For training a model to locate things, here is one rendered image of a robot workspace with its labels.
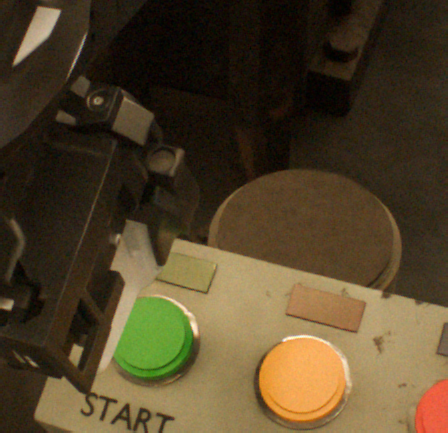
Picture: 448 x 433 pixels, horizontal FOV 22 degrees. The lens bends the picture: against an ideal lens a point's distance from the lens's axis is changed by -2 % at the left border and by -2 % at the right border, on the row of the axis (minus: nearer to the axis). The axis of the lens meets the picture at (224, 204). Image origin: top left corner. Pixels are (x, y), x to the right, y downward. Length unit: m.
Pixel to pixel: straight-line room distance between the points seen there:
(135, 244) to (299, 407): 0.16
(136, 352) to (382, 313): 0.12
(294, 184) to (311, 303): 0.19
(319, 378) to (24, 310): 0.24
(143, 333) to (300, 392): 0.08
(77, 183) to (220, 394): 0.24
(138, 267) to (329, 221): 0.31
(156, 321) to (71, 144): 0.24
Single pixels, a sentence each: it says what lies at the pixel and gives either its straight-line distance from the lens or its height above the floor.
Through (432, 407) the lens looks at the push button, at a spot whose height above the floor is 0.61.
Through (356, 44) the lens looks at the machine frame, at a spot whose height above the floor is 0.09.
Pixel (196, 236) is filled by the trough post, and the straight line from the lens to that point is 1.38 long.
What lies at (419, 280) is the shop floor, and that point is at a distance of 1.36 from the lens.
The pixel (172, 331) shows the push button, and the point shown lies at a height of 0.61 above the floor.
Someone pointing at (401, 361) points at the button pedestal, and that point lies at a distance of 0.54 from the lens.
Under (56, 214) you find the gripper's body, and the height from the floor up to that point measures 0.82.
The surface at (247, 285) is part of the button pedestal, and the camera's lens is 0.55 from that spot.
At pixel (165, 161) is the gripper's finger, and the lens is 0.35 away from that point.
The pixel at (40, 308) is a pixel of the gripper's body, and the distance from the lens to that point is 0.32.
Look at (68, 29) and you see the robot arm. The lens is 0.24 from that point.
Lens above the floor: 1.05
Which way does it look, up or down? 47 degrees down
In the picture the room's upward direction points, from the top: straight up
